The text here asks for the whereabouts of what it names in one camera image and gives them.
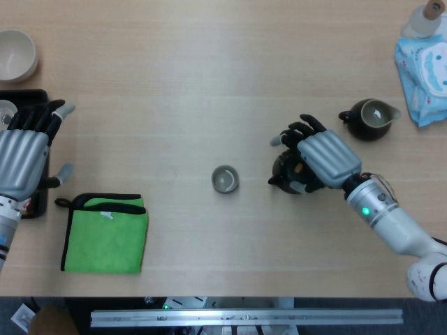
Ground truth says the glass bottle with wooden cap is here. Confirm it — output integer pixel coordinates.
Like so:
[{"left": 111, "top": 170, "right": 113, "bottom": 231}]
[{"left": 401, "top": 0, "right": 443, "bottom": 39}]

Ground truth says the black tray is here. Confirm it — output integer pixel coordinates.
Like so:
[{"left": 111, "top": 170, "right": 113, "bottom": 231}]
[{"left": 0, "top": 89, "right": 52, "bottom": 220}]

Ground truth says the brown round stool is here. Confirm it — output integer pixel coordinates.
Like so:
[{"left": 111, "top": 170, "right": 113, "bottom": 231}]
[{"left": 27, "top": 305, "right": 80, "bottom": 335}]

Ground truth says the black teapot with handle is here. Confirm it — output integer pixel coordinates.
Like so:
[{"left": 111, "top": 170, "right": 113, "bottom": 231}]
[{"left": 268, "top": 149, "right": 328, "bottom": 195}]

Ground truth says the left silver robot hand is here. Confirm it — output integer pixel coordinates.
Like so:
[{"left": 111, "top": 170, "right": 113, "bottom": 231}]
[{"left": 0, "top": 99, "right": 77, "bottom": 203}]

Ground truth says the white socket plate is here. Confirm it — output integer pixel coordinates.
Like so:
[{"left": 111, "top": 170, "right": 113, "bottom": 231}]
[{"left": 10, "top": 303, "right": 38, "bottom": 332}]

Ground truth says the dark pitcher with beige inside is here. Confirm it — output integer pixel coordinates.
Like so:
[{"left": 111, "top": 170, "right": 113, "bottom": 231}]
[{"left": 338, "top": 98, "right": 402, "bottom": 142}]

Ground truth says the aluminium rail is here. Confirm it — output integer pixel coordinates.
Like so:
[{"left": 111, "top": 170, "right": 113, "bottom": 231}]
[{"left": 89, "top": 307, "right": 404, "bottom": 328}]

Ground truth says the green cloth with black edge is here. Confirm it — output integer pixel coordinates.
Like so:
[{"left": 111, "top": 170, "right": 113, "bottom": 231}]
[{"left": 54, "top": 193, "right": 149, "bottom": 274}]

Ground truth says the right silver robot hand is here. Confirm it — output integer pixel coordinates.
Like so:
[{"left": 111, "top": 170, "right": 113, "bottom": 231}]
[{"left": 270, "top": 114, "right": 363, "bottom": 195}]

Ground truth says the beige bowl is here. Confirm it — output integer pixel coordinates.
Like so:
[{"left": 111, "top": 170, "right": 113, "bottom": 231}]
[{"left": 0, "top": 29, "right": 39, "bottom": 83}]

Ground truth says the dark teacup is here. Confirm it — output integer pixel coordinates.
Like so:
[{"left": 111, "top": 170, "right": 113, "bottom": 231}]
[{"left": 211, "top": 165, "right": 241, "bottom": 194}]

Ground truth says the blue wet wipes pack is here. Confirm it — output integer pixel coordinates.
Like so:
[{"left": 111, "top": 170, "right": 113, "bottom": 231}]
[{"left": 394, "top": 33, "right": 447, "bottom": 127}]

